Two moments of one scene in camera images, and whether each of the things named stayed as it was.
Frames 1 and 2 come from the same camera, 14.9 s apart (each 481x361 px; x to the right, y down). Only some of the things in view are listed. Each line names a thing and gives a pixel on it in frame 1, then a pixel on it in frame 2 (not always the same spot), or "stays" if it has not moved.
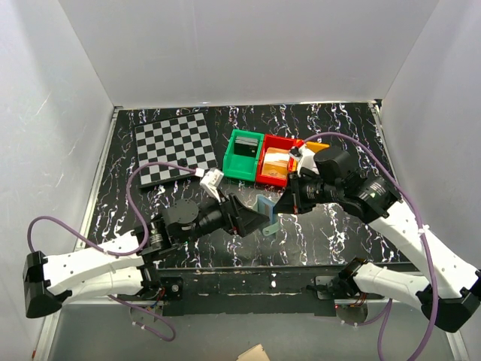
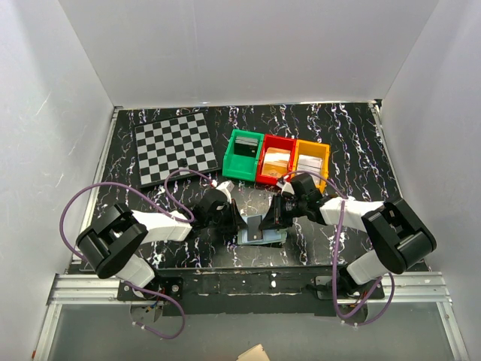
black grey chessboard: (183, 141) stays
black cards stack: (246, 146) stays
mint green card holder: (264, 207) to (269, 235)
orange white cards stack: (276, 162) stays
